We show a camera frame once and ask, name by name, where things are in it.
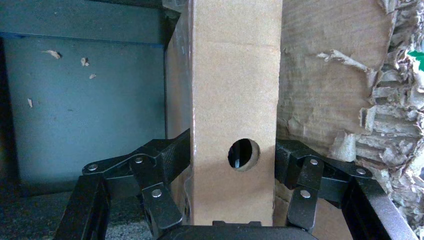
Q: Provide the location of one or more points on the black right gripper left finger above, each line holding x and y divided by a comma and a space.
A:
162, 208

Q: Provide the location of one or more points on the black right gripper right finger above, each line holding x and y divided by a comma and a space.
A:
303, 205

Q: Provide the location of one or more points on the small brown cardboard box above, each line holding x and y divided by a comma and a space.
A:
232, 82

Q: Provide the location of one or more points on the large open brown carton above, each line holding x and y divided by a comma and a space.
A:
314, 92

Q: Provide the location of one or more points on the black foam insert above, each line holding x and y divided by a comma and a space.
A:
30, 215

